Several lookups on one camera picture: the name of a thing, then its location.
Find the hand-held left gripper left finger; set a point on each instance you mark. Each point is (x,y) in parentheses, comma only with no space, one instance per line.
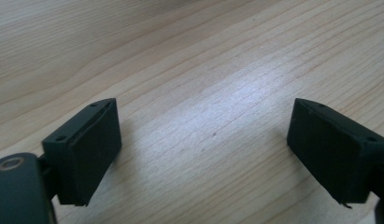
(87,149)

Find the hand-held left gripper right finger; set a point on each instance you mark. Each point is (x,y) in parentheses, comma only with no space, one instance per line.
(333,152)

